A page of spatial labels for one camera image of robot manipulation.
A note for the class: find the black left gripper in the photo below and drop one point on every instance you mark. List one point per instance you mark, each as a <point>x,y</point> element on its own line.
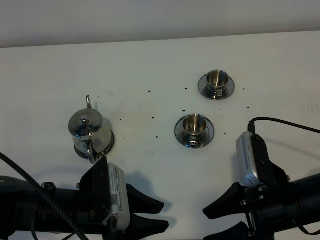
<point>95,202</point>

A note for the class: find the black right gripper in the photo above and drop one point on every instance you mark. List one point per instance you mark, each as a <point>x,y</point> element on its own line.
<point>270,207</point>

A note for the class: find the stainless steel teapot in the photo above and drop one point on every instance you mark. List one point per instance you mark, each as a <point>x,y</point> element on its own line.
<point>90,131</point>

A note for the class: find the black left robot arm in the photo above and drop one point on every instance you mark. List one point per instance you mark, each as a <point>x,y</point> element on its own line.
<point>26,205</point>

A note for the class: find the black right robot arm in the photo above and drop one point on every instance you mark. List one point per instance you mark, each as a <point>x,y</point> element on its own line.
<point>309,202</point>

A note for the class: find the steel saucer under teapot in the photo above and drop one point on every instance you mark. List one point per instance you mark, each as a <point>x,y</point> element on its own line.
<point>101,154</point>

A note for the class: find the near stainless steel saucer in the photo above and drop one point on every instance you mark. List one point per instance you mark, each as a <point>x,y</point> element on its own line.
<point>178,131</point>

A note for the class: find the stainless steel saucer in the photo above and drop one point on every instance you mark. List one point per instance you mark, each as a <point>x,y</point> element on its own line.
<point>178,131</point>
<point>231,86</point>

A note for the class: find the near stainless steel teacup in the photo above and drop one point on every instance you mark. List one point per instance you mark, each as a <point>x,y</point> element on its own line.
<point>194,129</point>

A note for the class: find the stainless steel teacup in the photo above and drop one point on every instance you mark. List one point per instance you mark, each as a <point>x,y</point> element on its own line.
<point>194,129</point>
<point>216,82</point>

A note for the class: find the far stainless steel saucer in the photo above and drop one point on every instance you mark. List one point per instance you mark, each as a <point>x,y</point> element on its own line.
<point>231,86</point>

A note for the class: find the far stainless steel teacup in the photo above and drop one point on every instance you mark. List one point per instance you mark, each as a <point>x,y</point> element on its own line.
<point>216,82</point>

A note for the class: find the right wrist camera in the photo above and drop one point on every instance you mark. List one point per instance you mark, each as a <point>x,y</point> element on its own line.
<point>253,160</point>

